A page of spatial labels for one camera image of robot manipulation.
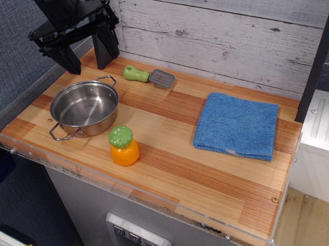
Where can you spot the stainless steel pot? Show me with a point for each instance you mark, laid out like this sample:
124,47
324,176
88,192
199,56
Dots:
84,109

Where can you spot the clear acrylic table guard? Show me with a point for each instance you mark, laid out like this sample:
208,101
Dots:
189,196

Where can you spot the orange toy carrot green top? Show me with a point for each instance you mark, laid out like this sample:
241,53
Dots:
124,148

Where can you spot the black right vertical post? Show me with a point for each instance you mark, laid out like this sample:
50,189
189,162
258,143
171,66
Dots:
315,72

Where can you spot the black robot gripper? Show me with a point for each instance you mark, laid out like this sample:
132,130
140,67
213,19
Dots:
70,21

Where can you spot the grey cabinet with button panel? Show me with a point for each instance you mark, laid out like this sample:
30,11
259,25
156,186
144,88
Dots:
116,219

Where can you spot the blue towel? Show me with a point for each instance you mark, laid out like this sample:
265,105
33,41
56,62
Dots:
238,127

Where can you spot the black left vertical post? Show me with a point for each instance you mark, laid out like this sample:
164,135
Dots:
103,58

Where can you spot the white aluminium side block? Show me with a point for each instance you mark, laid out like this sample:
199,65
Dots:
310,171

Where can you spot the green handled grey spatula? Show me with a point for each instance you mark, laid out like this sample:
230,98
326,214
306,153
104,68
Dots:
158,76

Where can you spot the black vertical post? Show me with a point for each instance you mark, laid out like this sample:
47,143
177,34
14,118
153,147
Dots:
103,58
315,72

